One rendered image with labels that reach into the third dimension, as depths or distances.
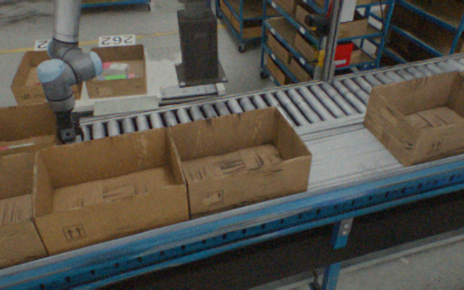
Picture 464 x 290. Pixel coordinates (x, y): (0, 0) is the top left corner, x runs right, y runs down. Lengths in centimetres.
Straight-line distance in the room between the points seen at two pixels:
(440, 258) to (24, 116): 213
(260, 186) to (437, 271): 141
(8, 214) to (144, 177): 41
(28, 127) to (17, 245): 82
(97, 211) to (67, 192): 31
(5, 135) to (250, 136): 105
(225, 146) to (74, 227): 59
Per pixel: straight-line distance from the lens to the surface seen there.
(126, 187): 144
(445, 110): 193
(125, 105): 209
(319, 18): 214
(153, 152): 144
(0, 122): 198
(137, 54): 248
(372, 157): 159
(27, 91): 223
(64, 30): 171
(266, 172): 124
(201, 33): 212
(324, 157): 154
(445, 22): 324
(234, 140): 150
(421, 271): 245
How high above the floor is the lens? 185
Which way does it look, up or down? 38 degrees down
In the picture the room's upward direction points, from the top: straight up
